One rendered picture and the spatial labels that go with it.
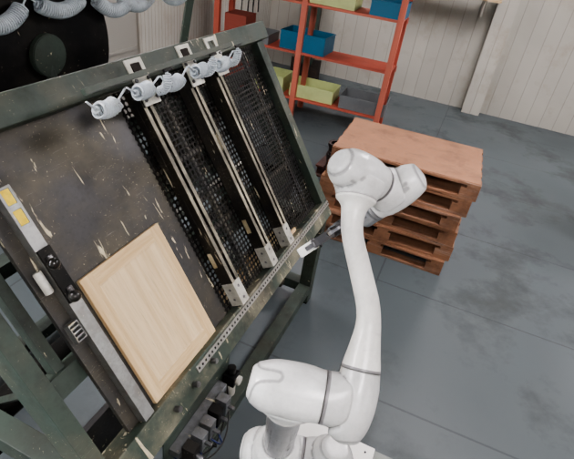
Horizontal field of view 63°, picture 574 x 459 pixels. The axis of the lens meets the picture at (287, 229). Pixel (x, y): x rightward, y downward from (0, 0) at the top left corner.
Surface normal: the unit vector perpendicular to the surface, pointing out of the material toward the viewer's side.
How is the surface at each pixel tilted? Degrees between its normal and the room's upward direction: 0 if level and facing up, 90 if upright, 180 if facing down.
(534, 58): 90
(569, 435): 0
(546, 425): 0
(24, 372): 58
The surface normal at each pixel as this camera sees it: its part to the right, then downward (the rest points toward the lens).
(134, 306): 0.84, -0.17
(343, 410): 0.12, -0.08
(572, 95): -0.39, 0.48
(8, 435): 0.13, -0.82
